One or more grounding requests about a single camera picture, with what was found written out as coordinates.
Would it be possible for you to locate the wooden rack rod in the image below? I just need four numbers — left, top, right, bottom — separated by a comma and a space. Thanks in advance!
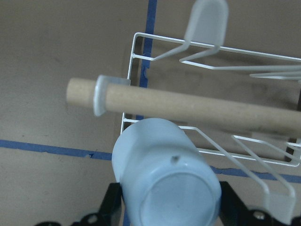
66, 75, 301, 138

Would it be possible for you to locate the light blue plastic cup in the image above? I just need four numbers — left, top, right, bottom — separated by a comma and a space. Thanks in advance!
112, 118, 222, 226

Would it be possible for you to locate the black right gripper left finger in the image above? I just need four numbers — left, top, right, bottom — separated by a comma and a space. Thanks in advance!
72, 183, 122, 226

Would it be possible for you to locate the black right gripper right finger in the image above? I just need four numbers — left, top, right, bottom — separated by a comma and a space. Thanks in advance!
219, 181, 294, 226

